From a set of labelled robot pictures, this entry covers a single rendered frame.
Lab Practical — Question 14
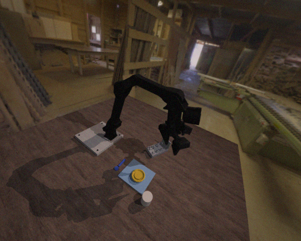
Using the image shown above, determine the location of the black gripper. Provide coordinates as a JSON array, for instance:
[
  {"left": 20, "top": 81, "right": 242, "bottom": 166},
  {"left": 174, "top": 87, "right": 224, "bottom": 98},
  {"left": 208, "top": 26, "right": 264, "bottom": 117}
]
[{"left": 159, "top": 120, "right": 190, "bottom": 155}]

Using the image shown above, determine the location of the yellow round plate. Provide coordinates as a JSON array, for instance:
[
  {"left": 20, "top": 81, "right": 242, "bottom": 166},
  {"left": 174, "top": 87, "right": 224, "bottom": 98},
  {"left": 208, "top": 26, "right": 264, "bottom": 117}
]
[{"left": 131, "top": 169, "right": 145, "bottom": 182}]

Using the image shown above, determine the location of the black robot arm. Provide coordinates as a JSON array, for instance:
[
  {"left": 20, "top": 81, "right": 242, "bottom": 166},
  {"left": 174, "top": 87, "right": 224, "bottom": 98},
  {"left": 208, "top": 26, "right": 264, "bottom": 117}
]
[{"left": 102, "top": 74, "right": 202, "bottom": 141}]

